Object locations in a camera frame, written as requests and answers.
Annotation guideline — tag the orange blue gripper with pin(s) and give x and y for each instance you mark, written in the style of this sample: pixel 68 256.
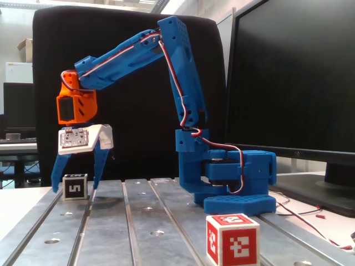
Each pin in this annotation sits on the orange blue gripper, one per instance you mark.
pixel 103 138

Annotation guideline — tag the black cube with white markers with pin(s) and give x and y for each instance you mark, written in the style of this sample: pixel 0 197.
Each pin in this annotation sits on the black cube with white markers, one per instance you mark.
pixel 75 189

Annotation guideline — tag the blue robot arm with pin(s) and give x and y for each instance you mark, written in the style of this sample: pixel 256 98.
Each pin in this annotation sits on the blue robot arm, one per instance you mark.
pixel 183 69

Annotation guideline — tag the red cube with white markers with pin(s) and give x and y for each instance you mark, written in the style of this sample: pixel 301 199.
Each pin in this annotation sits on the red cube with white markers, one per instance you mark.
pixel 238 246

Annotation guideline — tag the white background desk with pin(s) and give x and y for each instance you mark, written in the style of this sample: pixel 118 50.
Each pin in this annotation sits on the white background desk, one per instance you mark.
pixel 16 148

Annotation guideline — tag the dark keyboard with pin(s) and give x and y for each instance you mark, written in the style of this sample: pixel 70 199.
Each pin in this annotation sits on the dark keyboard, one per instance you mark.
pixel 16 140

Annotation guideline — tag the grey tape roll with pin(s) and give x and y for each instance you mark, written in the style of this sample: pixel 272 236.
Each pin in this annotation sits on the grey tape roll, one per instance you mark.
pixel 13 137

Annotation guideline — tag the dark background monitor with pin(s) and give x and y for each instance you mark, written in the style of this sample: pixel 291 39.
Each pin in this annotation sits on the dark background monitor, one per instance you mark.
pixel 18 105

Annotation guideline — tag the white cabinet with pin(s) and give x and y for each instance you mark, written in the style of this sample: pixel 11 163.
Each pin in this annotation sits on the white cabinet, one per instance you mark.
pixel 18 72

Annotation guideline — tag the brown cardboard box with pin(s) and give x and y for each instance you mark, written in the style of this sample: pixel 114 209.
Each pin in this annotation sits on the brown cardboard box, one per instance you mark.
pixel 26 50

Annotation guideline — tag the black Dell computer monitor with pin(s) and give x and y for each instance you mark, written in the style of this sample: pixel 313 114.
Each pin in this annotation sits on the black Dell computer monitor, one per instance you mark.
pixel 291 83

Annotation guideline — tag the white camera mount with camera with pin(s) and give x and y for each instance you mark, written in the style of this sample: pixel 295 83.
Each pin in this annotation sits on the white camera mount with camera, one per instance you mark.
pixel 94 133

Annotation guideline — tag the aluminium slotted base plate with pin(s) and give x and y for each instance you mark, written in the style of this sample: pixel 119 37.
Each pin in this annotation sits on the aluminium slotted base plate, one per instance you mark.
pixel 111 235

